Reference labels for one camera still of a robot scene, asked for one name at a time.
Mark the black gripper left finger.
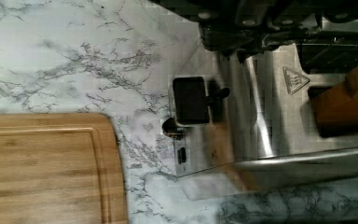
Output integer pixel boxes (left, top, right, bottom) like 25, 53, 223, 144
199, 12, 261, 62

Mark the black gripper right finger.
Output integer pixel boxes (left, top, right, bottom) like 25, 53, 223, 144
261, 0, 322, 50

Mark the black toaster lever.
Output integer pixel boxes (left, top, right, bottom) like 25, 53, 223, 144
172, 77, 230, 126

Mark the toast slice in toaster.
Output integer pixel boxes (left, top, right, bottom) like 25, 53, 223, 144
311, 66, 358, 129

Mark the silver two-slot toaster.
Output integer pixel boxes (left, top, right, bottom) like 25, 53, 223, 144
162, 19, 358, 194

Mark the bamboo cutting board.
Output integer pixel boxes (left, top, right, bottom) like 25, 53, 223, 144
0, 113, 129, 224

